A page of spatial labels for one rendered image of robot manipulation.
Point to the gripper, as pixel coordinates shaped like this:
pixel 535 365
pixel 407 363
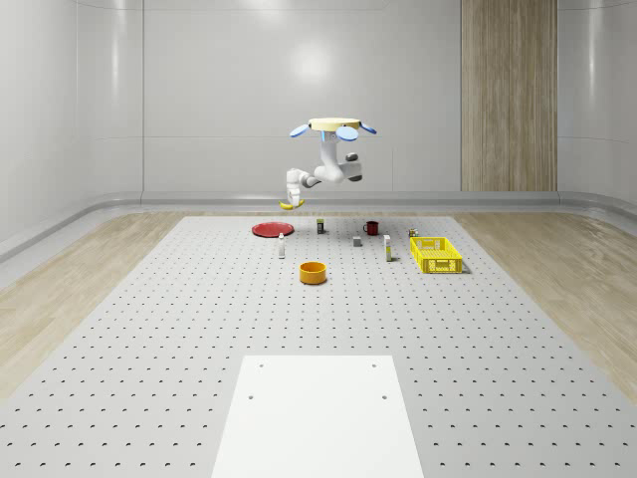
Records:
pixel 293 192

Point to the banana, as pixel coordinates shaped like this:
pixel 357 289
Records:
pixel 285 205

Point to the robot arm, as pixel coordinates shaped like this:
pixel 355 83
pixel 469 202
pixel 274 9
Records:
pixel 329 167

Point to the red plate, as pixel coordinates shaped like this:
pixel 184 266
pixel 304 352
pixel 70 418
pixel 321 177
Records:
pixel 273 229

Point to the flat-sided can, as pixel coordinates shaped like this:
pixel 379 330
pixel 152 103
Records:
pixel 321 226

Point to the small white bottle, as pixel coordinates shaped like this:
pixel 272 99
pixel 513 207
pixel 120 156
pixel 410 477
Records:
pixel 281 246

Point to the yellow bowl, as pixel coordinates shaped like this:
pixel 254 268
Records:
pixel 313 275

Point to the red mug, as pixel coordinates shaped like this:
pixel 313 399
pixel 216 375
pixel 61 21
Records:
pixel 372 228

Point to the yellow white carton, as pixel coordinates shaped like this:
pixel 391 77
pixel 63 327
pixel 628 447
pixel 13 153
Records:
pixel 387 248

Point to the yellow basket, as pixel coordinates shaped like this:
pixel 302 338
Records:
pixel 435 265

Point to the white board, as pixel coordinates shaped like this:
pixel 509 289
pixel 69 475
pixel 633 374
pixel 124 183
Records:
pixel 316 418

